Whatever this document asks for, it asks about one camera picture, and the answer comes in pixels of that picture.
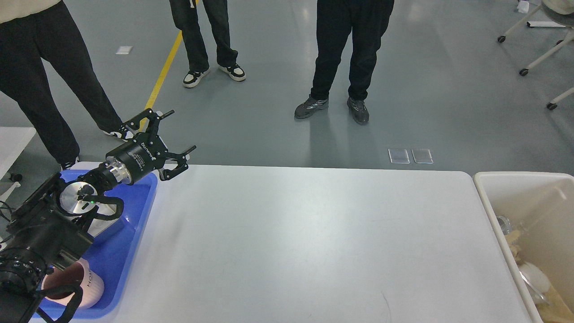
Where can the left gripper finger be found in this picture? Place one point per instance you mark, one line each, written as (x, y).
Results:
(181, 160)
(145, 126)

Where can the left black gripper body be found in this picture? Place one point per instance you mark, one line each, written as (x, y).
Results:
(135, 159)

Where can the stainless steel square tray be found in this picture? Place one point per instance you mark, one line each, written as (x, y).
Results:
(102, 230)

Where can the pink ribbed mug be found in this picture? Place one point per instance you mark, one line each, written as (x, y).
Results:
(79, 274)

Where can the white paper cup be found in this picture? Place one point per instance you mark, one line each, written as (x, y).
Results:
(535, 277)

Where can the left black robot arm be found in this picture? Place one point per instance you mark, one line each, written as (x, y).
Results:
(50, 230)

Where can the white paper on floor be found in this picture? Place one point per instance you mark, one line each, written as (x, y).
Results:
(124, 50)

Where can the blue plastic tray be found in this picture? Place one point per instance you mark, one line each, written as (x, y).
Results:
(112, 253)

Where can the white side table left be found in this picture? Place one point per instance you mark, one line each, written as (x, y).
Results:
(13, 141)

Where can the clear floor plate left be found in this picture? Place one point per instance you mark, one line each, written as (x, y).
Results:
(399, 156)

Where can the clear floor plate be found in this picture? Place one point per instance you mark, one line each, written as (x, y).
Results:
(422, 156)
(399, 156)

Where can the clear floor plate right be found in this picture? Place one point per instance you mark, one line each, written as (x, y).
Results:
(422, 156)

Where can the white bin right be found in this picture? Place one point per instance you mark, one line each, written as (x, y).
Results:
(541, 207)

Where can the white rolling chair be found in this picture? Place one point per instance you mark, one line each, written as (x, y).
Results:
(538, 43)

